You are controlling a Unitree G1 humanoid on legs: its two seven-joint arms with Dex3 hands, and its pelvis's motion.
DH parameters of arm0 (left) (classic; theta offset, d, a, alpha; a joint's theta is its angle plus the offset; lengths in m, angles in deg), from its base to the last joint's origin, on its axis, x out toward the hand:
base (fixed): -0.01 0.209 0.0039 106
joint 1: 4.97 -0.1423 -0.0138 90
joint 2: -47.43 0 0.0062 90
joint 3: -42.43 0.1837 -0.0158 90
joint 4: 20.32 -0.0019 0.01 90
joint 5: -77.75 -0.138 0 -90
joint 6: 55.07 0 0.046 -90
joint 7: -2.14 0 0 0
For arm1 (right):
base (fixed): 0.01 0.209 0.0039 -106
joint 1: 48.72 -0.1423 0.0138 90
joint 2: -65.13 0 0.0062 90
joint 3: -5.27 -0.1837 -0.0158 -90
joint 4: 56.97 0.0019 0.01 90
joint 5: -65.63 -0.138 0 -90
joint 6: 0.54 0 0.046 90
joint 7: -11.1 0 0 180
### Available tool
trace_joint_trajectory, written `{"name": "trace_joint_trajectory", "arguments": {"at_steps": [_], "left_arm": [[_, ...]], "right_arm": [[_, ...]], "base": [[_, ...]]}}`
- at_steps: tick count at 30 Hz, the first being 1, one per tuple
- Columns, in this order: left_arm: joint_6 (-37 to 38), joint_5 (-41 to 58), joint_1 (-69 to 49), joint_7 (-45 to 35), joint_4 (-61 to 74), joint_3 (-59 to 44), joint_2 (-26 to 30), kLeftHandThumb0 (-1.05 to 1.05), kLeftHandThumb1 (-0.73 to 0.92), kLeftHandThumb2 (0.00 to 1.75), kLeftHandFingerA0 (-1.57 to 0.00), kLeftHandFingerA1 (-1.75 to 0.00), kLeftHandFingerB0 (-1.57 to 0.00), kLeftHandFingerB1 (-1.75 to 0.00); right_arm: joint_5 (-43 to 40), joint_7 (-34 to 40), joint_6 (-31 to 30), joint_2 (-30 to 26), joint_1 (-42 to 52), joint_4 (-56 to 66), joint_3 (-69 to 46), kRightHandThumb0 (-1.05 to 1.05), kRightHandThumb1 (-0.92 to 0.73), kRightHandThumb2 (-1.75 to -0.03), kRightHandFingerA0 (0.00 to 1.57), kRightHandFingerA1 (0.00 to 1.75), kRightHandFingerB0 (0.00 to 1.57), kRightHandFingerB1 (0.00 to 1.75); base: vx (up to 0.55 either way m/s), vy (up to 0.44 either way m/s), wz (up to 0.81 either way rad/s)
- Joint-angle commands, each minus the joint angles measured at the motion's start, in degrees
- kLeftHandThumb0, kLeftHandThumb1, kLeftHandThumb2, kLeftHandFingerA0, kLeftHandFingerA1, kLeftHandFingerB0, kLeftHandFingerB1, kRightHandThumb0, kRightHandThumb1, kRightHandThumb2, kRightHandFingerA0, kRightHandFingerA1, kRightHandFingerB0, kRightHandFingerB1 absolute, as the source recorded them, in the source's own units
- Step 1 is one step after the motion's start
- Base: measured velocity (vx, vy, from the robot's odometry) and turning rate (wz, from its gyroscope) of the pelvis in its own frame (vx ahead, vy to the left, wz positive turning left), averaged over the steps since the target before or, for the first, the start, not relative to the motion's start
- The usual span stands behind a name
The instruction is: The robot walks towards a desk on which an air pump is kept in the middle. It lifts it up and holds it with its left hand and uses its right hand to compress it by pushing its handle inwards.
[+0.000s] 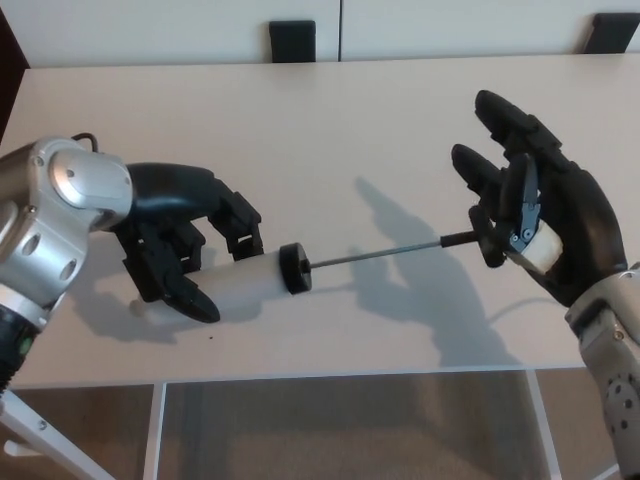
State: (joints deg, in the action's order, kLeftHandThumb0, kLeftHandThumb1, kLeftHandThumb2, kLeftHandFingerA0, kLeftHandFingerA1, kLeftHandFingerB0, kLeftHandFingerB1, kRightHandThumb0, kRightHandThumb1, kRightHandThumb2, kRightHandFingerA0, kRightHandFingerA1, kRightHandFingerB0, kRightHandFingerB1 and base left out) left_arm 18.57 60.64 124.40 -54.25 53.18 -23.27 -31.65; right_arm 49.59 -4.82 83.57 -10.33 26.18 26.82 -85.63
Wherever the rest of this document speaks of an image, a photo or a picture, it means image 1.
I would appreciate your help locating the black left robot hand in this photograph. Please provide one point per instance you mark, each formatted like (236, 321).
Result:
(170, 190)

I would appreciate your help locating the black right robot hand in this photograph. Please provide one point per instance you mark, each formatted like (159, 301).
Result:
(585, 225)

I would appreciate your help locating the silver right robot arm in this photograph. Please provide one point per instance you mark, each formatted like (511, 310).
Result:
(615, 350)

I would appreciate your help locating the white desk leg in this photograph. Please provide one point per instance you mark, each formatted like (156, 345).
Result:
(545, 430)
(156, 435)

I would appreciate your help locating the white cabinet door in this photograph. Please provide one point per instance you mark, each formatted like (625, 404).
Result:
(450, 25)
(150, 30)

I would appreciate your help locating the white slanted bar with screw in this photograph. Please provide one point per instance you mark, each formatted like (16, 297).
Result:
(50, 445)

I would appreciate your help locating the black bracket right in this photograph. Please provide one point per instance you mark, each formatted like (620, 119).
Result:
(607, 32)

